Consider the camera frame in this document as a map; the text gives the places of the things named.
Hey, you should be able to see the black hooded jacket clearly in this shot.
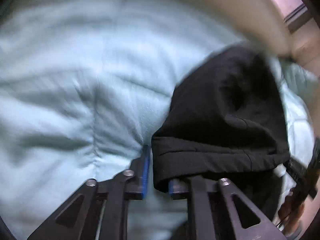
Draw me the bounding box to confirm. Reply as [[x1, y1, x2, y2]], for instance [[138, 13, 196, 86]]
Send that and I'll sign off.
[[151, 43, 292, 240]]

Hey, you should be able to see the person's right hand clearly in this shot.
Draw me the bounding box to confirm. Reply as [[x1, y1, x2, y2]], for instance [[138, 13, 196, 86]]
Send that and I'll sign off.
[[278, 191, 305, 236]]

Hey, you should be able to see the light green pillow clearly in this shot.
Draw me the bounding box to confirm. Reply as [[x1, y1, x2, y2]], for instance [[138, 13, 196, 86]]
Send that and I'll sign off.
[[283, 61, 319, 124]]

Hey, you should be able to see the light green quilted comforter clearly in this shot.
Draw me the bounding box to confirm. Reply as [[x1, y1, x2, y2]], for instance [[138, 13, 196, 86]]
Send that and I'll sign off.
[[1, 0, 318, 239]]

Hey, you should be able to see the dark-framed window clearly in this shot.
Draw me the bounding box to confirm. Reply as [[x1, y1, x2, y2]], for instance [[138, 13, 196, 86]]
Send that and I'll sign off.
[[271, 0, 312, 33]]

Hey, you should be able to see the cream curved headboard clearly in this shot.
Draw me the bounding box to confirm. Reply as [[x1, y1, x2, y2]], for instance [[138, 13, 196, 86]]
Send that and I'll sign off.
[[120, 0, 295, 58]]

